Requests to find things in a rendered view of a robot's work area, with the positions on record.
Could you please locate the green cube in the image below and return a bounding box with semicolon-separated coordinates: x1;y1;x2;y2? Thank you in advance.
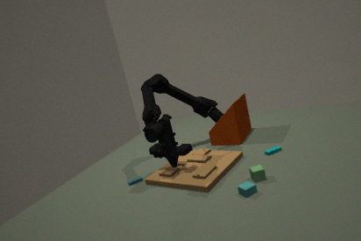
249;165;266;183

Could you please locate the teal flat bar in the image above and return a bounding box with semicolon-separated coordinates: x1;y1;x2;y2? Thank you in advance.
128;176;143;186

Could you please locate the cyan rectangular block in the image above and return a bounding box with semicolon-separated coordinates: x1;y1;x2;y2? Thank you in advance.
265;146;282;155

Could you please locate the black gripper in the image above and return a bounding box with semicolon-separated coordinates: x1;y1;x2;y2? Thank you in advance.
149;132;193;167

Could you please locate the teal cube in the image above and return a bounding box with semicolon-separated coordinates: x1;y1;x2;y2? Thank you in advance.
237;181;258;198

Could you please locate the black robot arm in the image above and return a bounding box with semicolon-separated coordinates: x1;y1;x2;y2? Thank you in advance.
141;74;223;158

